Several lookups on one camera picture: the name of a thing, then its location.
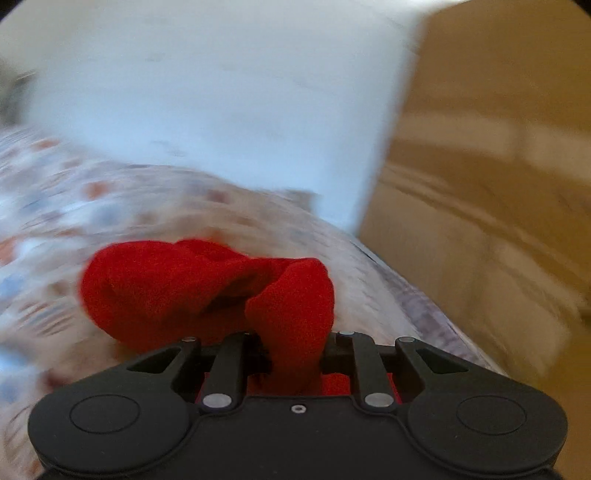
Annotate red knitted garment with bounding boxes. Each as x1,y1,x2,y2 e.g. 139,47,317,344
79,238,336,398

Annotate patterned circle print bedsheet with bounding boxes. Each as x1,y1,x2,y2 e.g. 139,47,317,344
1,127,494,479

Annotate wooden wardrobe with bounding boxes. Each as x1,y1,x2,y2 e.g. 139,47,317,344
360,1,590,479

